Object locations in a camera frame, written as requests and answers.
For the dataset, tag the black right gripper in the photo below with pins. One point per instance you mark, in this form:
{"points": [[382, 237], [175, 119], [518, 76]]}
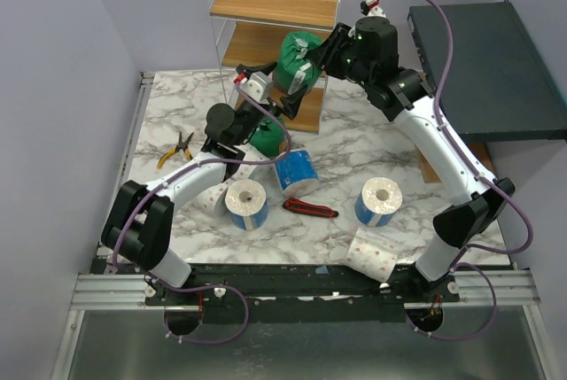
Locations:
{"points": [[326, 50]]}

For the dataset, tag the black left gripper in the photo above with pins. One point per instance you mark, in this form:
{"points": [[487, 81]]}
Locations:
{"points": [[291, 104]]}

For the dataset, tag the green roll front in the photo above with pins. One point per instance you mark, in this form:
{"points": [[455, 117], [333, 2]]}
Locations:
{"points": [[294, 71]]}

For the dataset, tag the green roll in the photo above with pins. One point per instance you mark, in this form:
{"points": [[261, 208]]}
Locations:
{"points": [[268, 138], [294, 71]]}

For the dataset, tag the green roll back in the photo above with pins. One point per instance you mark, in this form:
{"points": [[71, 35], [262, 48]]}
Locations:
{"points": [[268, 138]]}

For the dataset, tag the white wire wooden shelf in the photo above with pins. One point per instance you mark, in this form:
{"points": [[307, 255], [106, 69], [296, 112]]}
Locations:
{"points": [[250, 32]]}

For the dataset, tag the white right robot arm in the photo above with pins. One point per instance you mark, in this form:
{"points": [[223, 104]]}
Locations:
{"points": [[476, 197]]}

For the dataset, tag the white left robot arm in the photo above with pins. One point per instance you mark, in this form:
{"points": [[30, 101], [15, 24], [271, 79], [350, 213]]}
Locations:
{"points": [[138, 227]]}

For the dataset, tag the pink dotted roll centre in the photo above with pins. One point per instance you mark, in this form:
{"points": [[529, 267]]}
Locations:
{"points": [[253, 172]]}

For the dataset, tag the pink dotted roll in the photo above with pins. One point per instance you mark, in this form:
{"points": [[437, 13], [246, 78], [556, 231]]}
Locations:
{"points": [[372, 255], [212, 200], [253, 172]]}

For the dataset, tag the blue wrapped paper roll lying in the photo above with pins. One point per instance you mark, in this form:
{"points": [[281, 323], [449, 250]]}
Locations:
{"points": [[296, 174]]}

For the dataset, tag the blue roll standing left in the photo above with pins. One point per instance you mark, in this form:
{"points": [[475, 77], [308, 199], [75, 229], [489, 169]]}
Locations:
{"points": [[246, 201]]}

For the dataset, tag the blue roll standing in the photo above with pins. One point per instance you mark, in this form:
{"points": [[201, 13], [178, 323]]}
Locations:
{"points": [[379, 200], [246, 201]]}

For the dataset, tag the red black utility knife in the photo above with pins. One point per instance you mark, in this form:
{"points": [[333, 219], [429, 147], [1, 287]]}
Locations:
{"points": [[297, 206]]}

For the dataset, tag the pink dotted roll left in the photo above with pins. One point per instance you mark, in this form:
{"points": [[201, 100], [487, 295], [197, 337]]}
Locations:
{"points": [[212, 200]]}

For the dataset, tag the blue roll standing right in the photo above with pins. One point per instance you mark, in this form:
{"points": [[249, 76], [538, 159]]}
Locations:
{"points": [[379, 200]]}

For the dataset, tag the wooden board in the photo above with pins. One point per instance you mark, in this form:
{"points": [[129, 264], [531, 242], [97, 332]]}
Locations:
{"points": [[433, 172]]}

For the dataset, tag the dark green metal box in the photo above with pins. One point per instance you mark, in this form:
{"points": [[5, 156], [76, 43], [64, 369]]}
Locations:
{"points": [[497, 88]]}

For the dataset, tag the pink dotted roll front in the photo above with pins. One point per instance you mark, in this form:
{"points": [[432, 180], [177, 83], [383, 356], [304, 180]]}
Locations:
{"points": [[372, 255]]}

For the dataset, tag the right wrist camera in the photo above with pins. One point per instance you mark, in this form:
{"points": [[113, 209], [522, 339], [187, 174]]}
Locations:
{"points": [[372, 8]]}

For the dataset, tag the yellow handled pliers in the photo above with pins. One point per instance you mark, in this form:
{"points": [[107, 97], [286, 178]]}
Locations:
{"points": [[182, 147]]}

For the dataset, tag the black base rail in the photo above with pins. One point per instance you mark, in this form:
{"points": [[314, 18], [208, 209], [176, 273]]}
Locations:
{"points": [[219, 294]]}

